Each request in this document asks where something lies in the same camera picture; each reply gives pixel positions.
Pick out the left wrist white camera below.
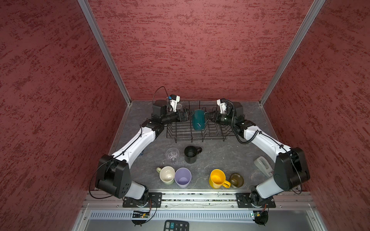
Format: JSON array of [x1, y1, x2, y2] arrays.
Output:
[[168, 94, 180, 112]]

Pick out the dark green mug white inside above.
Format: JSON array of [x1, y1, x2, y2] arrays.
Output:
[[191, 109, 206, 131]]

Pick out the cream light green mug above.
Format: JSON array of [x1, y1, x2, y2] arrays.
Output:
[[156, 166, 175, 185]]

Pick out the clear glass cup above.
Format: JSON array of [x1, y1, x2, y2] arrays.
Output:
[[165, 148, 180, 162]]

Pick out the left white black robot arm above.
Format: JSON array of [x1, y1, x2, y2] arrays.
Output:
[[94, 99, 192, 207]]

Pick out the black wire dish rack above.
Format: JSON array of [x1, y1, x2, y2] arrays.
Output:
[[166, 101, 234, 143]]

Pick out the olive green glass cup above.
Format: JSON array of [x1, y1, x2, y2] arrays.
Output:
[[229, 173, 244, 188]]

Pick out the aluminium rail frame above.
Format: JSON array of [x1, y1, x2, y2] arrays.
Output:
[[72, 190, 326, 231]]

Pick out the lilac plastic cup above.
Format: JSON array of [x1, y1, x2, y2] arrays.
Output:
[[174, 167, 192, 188]]

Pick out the black mug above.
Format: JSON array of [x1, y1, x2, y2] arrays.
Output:
[[184, 146, 202, 164]]

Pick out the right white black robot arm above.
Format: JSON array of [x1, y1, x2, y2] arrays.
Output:
[[207, 99, 310, 208]]

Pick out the yellow mug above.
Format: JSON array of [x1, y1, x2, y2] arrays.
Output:
[[209, 169, 231, 189]]

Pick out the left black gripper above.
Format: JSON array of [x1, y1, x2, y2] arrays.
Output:
[[162, 108, 195, 124]]

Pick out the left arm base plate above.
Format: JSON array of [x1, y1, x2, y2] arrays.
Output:
[[122, 192, 162, 208]]

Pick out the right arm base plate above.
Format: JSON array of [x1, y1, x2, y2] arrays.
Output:
[[235, 192, 276, 208]]

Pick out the black calculator remote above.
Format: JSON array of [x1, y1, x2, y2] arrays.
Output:
[[163, 220, 189, 231]]

